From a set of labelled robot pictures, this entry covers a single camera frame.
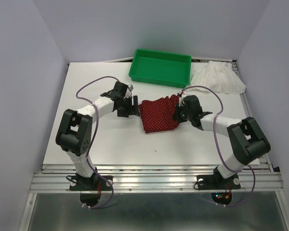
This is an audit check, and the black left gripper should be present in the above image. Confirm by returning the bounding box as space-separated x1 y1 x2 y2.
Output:
117 95 140 117

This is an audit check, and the red polka dot skirt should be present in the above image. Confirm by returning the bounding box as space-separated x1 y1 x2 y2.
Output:
139 95 179 134

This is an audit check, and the white skirt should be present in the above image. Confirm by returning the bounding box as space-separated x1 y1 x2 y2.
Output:
190 61 246 94

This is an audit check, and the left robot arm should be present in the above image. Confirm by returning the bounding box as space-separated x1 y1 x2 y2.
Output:
55 81 140 190

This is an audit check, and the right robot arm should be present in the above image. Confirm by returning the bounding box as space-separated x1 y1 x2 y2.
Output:
173 94 271 188

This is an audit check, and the green plastic bin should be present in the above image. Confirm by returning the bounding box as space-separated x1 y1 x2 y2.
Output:
129 49 192 88

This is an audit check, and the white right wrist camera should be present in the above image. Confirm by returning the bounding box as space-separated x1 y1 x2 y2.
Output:
178 92 186 106

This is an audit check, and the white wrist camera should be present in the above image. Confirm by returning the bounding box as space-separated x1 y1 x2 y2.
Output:
125 84 133 98
178 92 186 106

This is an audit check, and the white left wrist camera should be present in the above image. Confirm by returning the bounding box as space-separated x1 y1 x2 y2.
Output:
125 84 133 98

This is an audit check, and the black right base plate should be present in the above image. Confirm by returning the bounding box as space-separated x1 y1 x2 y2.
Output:
193 174 241 191

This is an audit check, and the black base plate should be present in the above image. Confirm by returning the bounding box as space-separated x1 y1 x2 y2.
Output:
66 174 111 192
193 174 241 191

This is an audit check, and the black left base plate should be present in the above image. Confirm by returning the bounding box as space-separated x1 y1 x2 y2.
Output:
66 174 111 192

